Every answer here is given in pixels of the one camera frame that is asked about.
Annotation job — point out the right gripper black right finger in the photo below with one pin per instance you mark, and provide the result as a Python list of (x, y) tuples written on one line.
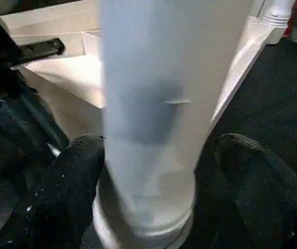
[(267, 197)]

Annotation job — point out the white plastic table leg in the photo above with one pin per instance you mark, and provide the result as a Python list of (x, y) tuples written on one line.
[(278, 21), (158, 104)]

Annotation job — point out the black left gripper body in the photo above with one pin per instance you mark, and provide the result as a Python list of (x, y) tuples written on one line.
[(8, 98)]

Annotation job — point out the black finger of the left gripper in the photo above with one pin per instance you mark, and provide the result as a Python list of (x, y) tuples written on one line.
[(39, 51)]

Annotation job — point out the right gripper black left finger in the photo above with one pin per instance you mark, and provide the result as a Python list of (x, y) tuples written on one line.
[(60, 202)]

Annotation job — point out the white plastic table top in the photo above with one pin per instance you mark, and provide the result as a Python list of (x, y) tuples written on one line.
[(65, 78)]

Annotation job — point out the black plastic mat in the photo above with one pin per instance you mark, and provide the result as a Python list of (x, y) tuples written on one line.
[(272, 93)]

